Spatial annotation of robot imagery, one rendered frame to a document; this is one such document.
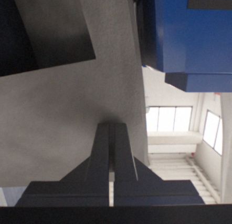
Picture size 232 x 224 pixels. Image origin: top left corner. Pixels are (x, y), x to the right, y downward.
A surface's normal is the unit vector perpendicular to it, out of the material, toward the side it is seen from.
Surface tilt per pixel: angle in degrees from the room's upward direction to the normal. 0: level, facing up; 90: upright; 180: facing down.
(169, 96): 90
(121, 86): 90
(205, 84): 90
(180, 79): 90
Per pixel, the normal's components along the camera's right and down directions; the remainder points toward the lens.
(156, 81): 0.02, 0.29
